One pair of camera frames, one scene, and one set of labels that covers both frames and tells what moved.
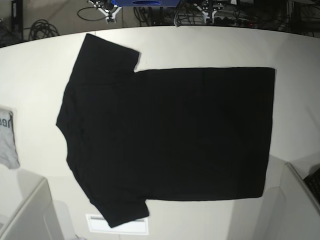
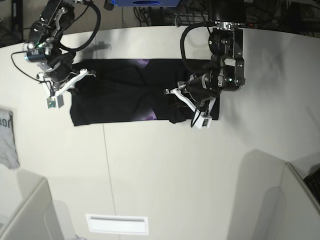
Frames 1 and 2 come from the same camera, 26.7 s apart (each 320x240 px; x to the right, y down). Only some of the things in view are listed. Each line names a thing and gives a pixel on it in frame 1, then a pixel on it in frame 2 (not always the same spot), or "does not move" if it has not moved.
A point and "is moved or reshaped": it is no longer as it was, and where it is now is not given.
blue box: x=146 y=3 does not move
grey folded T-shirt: x=8 y=155 does not move
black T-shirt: x=190 y=134 is moved or reshaped
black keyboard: x=312 y=181 does not move
